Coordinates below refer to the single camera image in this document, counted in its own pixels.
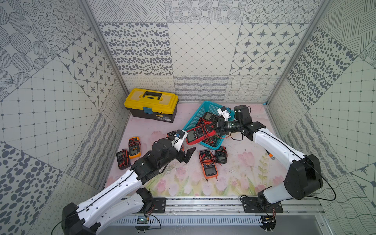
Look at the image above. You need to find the small black multimeter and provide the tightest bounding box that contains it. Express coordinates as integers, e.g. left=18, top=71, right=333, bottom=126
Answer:
left=214, top=146, right=228, bottom=164

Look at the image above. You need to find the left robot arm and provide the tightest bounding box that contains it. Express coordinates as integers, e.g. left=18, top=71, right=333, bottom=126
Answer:
left=61, top=139, right=196, bottom=235

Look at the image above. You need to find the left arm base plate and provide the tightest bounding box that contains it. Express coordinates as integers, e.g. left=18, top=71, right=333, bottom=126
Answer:
left=138, top=197, right=166, bottom=214

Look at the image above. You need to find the red multimeter with grey screen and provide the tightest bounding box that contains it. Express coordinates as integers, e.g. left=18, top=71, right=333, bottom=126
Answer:
left=186, top=124, right=216, bottom=146

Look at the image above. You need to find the aluminium rail frame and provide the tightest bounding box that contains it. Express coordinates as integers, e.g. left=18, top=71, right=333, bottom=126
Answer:
left=83, top=195, right=327, bottom=216

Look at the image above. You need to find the black red multimeter far left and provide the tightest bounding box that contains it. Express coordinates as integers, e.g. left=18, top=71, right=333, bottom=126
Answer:
left=116, top=149, right=131, bottom=170

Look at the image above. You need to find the yellow black toolbox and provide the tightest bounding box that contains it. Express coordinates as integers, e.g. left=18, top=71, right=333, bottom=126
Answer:
left=124, top=88, right=179, bottom=123

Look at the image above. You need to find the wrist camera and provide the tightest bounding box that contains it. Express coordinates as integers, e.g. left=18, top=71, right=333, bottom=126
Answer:
left=172, top=129, right=188, bottom=152
left=217, top=106, right=231, bottom=121

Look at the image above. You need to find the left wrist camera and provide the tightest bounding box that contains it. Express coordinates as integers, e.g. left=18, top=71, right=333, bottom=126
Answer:
left=172, top=129, right=188, bottom=152

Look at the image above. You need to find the teal plastic basket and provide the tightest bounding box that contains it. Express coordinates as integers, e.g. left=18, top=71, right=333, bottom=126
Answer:
left=183, top=101, right=225, bottom=150

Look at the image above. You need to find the orange multimeter near left gripper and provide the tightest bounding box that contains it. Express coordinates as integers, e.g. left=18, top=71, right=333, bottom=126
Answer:
left=166, top=130, right=177, bottom=141

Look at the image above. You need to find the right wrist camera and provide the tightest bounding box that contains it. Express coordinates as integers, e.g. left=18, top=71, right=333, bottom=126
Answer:
left=217, top=106, right=231, bottom=121

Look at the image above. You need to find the orange multimeter centre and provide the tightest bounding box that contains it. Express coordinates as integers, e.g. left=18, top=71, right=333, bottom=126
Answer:
left=199, top=150, right=218, bottom=180

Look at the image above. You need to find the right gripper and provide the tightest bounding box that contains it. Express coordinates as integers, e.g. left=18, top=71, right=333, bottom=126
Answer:
left=207, top=118, right=242, bottom=135

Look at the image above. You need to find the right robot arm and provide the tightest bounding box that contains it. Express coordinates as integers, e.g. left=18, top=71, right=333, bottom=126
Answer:
left=217, top=105, right=323, bottom=204

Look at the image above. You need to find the small yellow multimeter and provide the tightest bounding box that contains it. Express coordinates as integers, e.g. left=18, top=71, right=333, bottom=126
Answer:
left=128, top=137, right=141, bottom=159

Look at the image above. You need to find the white cable duct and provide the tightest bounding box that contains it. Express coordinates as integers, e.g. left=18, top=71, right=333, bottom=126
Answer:
left=113, top=215, right=262, bottom=226

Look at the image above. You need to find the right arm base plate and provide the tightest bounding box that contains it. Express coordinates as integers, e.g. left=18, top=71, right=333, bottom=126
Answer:
left=240, top=195, right=284, bottom=214

